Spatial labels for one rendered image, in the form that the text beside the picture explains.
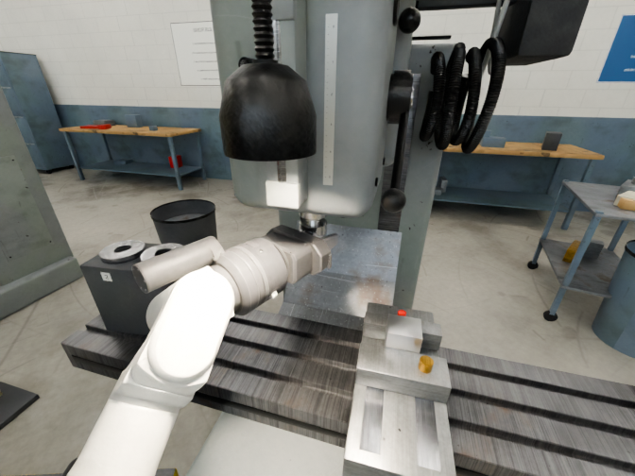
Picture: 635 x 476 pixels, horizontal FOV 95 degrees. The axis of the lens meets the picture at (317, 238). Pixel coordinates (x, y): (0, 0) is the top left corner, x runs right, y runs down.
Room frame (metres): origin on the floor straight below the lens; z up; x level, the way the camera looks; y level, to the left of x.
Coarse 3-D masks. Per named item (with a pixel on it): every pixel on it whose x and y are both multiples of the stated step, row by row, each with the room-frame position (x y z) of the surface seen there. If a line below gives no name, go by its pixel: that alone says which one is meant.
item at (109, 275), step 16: (128, 240) 0.62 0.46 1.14; (96, 256) 0.57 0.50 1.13; (112, 256) 0.54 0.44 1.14; (128, 256) 0.55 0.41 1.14; (144, 256) 0.55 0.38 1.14; (96, 272) 0.52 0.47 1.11; (112, 272) 0.52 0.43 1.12; (128, 272) 0.51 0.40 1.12; (96, 288) 0.52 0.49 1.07; (112, 288) 0.52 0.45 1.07; (128, 288) 0.51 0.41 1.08; (160, 288) 0.50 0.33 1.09; (96, 304) 0.53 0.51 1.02; (112, 304) 0.52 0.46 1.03; (128, 304) 0.52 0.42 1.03; (144, 304) 0.51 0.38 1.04; (112, 320) 0.52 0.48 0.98; (128, 320) 0.52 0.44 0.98; (144, 320) 0.51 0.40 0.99
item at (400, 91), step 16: (400, 80) 0.44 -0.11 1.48; (400, 96) 0.43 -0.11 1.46; (400, 112) 0.44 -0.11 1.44; (400, 128) 0.41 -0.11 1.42; (400, 144) 0.39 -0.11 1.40; (400, 160) 0.37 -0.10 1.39; (400, 176) 0.36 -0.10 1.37; (400, 192) 0.33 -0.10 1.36; (384, 208) 0.33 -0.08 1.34; (400, 208) 0.32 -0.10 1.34
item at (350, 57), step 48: (240, 0) 0.38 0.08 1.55; (336, 0) 0.35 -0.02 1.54; (384, 0) 0.35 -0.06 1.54; (240, 48) 0.38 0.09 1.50; (336, 48) 0.35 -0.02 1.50; (384, 48) 0.35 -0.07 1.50; (336, 96) 0.35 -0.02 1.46; (384, 96) 0.37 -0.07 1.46; (336, 144) 0.35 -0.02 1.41; (384, 144) 0.47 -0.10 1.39; (240, 192) 0.38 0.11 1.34; (336, 192) 0.35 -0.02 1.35
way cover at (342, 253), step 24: (360, 240) 0.77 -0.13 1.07; (384, 240) 0.76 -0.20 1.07; (336, 264) 0.75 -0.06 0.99; (360, 264) 0.74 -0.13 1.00; (384, 264) 0.73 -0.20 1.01; (288, 288) 0.73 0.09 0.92; (312, 288) 0.72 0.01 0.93; (336, 288) 0.71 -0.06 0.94; (360, 288) 0.70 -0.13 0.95; (384, 288) 0.69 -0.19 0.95; (288, 312) 0.67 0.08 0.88; (312, 312) 0.66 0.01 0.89; (336, 312) 0.66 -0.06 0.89; (360, 312) 0.65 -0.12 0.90
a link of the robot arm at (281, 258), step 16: (256, 240) 0.36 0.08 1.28; (272, 240) 0.39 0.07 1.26; (288, 240) 0.40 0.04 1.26; (304, 240) 0.39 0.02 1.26; (320, 240) 0.39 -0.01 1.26; (256, 256) 0.32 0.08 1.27; (272, 256) 0.33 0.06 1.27; (288, 256) 0.35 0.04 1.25; (304, 256) 0.36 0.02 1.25; (320, 256) 0.37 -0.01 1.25; (272, 272) 0.32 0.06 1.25; (288, 272) 0.35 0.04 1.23; (304, 272) 0.36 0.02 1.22; (272, 288) 0.31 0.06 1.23
